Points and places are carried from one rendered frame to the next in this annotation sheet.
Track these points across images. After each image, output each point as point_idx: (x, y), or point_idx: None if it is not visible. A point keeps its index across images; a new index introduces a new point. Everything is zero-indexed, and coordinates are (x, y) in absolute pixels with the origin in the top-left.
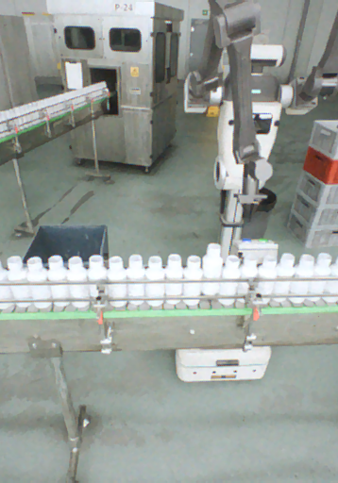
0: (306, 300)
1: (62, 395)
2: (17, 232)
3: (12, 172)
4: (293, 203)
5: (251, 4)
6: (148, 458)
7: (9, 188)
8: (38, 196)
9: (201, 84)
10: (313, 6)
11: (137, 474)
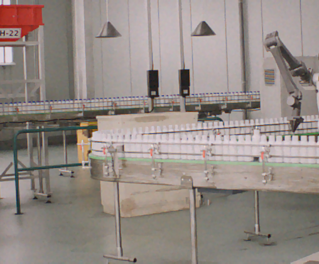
0: (299, 163)
1: (191, 229)
2: (246, 236)
3: (282, 210)
4: None
5: (274, 36)
6: None
7: (268, 218)
8: (289, 224)
9: (292, 70)
10: None
11: None
